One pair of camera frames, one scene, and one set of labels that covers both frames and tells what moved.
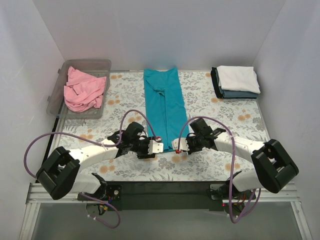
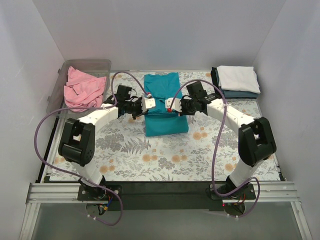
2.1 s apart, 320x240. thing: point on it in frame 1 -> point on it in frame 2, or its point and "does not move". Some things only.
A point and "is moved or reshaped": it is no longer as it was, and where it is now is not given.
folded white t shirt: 239,78 does not move
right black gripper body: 191,142 -> 183,107
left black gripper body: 144,147 -> 137,107
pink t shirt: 83,92 does not move
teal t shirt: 166,108 is moved or reshaped
